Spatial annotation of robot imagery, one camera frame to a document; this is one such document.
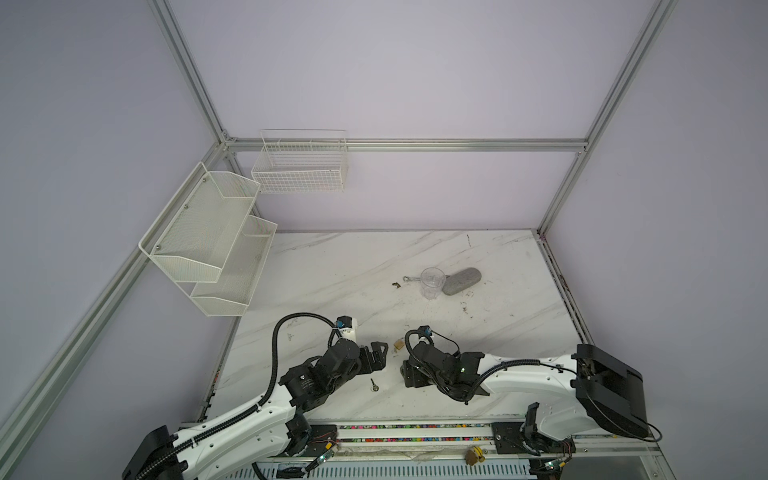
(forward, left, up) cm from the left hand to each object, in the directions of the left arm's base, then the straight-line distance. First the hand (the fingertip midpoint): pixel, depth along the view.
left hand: (374, 350), depth 79 cm
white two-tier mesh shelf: (+28, +49, +13) cm, 58 cm away
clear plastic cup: (+29, -19, -8) cm, 36 cm away
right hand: (-3, -9, -6) cm, 12 cm away
